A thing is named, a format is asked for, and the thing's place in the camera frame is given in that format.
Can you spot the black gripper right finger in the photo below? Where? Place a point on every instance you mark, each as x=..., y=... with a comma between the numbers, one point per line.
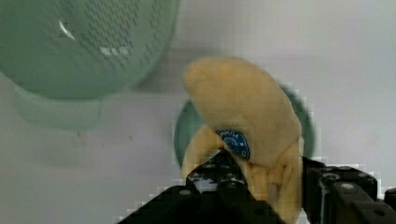
x=344, y=195

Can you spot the green perforated colander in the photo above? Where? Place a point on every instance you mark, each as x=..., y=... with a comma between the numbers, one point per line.
x=65, y=56

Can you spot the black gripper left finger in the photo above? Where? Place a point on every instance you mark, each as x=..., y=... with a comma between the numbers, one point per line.
x=215, y=192

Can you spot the yellow plush banana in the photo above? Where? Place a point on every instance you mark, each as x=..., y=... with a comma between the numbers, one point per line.
x=247, y=114

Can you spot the green mug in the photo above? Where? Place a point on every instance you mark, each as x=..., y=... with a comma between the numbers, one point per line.
x=189, y=122

